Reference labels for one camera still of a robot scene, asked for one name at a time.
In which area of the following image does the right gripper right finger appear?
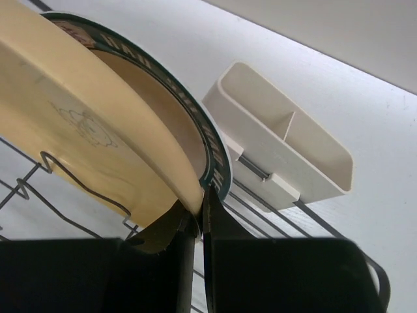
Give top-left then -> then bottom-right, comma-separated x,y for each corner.
202,188 -> 390,312

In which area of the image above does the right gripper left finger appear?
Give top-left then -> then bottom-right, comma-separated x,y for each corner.
1,203 -> 196,312

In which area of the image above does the green rimmed plate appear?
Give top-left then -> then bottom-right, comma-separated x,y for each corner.
42,12 -> 233,200

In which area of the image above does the beige plastic cutlery holder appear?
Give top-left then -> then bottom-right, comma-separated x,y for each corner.
203,61 -> 354,211

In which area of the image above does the black wire dish rack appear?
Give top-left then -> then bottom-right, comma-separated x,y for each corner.
0,0 -> 391,313

